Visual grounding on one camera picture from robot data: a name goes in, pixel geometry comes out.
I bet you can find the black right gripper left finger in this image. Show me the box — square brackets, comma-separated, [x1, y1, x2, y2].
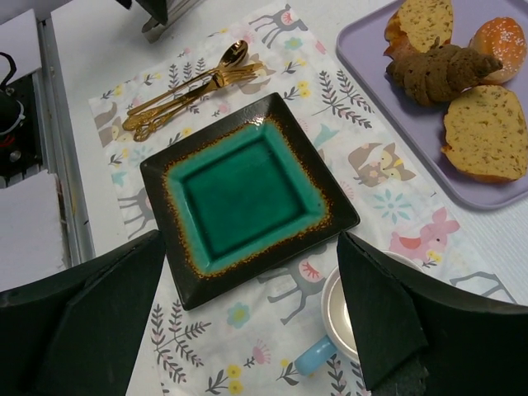
[1, 230, 165, 395]

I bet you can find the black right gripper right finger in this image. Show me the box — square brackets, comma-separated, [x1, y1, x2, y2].
[337, 232, 527, 395]

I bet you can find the brown chocolate croissant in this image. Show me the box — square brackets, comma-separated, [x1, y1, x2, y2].
[386, 42, 503, 106]

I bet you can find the sliced bread loaf near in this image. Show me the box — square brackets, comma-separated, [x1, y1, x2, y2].
[441, 85, 527, 183]

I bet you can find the sliced bread loaf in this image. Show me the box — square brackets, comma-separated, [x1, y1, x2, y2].
[384, 0, 454, 59]
[441, 85, 527, 183]

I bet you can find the sliced bread loaf far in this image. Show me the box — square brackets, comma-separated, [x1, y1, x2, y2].
[384, 0, 454, 59]

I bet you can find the blue and white mug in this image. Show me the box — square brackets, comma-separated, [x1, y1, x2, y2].
[295, 249, 426, 377]

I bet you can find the gold knife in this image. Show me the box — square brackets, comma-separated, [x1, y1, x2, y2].
[133, 79, 215, 142]

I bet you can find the green square ceramic plate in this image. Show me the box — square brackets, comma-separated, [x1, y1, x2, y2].
[139, 93, 360, 310]

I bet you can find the gold fork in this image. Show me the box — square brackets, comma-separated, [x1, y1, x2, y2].
[122, 62, 264, 131]

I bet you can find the lavender serving tray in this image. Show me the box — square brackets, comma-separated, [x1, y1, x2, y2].
[336, 1, 527, 210]

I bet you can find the sesame seed bun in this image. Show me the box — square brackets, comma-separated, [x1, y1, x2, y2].
[469, 17, 527, 85]

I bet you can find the gold spoon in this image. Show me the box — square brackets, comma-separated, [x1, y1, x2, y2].
[126, 40, 250, 117]

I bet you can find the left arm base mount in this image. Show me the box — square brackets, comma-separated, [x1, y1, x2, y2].
[1, 52, 43, 188]

